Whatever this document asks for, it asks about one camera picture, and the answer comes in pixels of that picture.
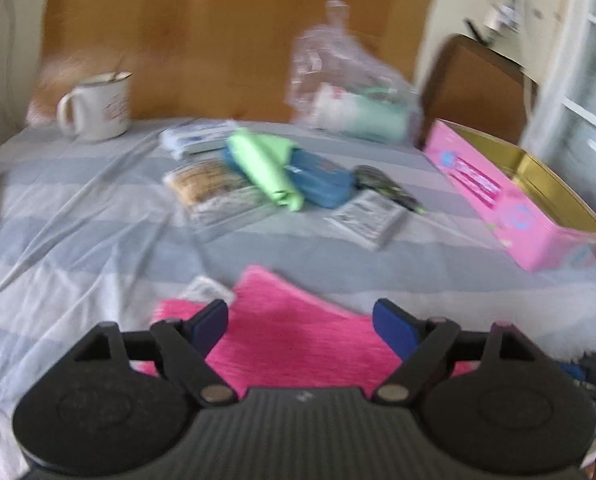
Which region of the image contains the pink knitted cloth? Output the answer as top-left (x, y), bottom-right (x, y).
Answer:
top-left (137, 263), bottom-right (475, 399)

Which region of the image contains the silver sachet packet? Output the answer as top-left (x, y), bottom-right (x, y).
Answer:
top-left (326, 190), bottom-right (407, 250)

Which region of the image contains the printed card packet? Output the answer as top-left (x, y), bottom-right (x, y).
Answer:
top-left (163, 158), bottom-right (278, 236)

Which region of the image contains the white blue tissue packet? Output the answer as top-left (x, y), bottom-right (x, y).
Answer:
top-left (159, 118), bottom-right (238, 160)

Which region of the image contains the green cloth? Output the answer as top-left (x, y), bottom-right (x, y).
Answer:
top-left (226, 127), bottom-right (304, 211)

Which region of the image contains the striped bed sheet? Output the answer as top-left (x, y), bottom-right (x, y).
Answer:
top-left (0, 122), bottom-right (596, 479)

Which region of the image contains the pink tin box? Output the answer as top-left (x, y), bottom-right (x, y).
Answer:
top-left (424, 120), bottom-right (596, 271)

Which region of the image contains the dark green black pouch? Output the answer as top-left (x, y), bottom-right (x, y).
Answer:
top-left (352, 165), bottom-right (426, 214)

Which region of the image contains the white printed mug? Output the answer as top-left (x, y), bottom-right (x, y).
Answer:
top-left (57, 72), bottom-right (132, 143)

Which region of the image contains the mint green roll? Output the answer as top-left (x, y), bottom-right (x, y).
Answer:
top-left (307, 84), bottom-right (409, 144)

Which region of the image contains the brown chair backrest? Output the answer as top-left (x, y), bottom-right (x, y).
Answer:
top-left (416, 35), bottom-right (539, 148)

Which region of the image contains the clear plastic bag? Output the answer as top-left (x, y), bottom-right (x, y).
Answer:
top-left (286, 0), bottom-right (423, 145)

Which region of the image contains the wooden headboard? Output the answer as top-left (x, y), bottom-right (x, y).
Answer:
top-left (26, 0), bottom-right (431, 125)

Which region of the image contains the wall power socket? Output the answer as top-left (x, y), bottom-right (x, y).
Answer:
top-left (472, 0), bottom-right (529, 42)

